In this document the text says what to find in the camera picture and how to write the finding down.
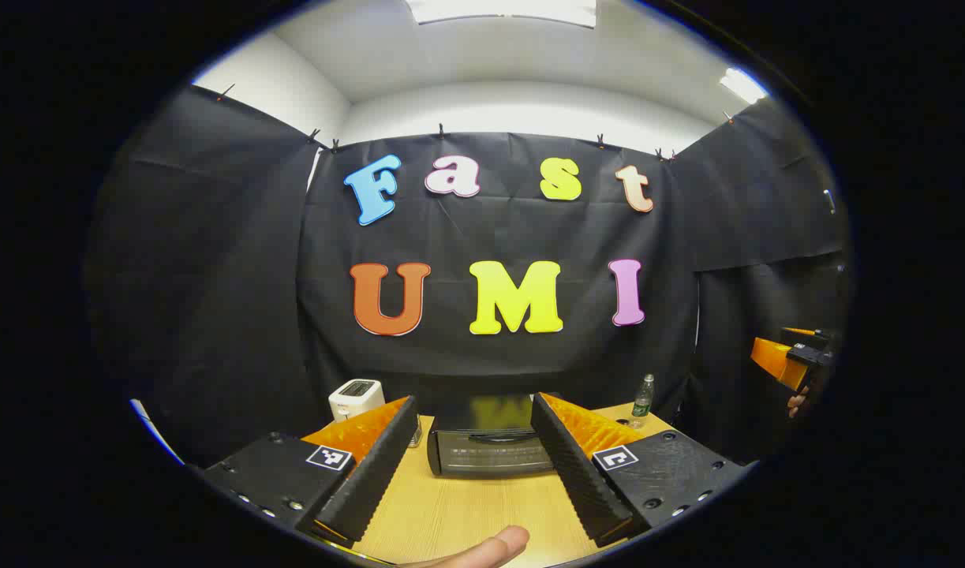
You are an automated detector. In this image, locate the black backdrop cloth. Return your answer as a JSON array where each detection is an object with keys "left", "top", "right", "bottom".
[{"left": 84, "top": 83, "right": 850, "bottom": 470}]

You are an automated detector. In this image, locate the white toaster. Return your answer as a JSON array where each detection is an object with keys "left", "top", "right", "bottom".
[{"left": 328, "top": 379, "right": 387, "bottom": 423}]

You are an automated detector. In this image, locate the clear plastic water bottle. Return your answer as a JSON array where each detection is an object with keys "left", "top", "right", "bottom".
[{"left": 630, "top": 373, "right": 656, "bottom": 429}]

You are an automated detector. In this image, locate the large ceiling light panel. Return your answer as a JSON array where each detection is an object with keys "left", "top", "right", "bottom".
[{"left": 406, "top": 0, "right": 599, "bottom": 28}]

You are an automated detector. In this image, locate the black electric oven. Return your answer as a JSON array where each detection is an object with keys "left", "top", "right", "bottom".
[{"left": 427, "top": 393, "right": 562, "bottom": 478}]

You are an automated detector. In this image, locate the small ceiling light panel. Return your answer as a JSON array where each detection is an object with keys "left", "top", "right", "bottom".
[{"left": 719, "top": 67, "right": 769, "bottom": 105}]

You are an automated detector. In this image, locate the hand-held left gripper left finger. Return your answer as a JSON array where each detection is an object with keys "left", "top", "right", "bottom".
[{"left": 202, "top": 394, "right": 420, "bottom": 549}]

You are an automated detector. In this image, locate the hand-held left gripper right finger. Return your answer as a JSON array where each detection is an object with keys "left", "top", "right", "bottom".
[{"left": 529, "top": 392, "right": 749, "bottom": 549}]

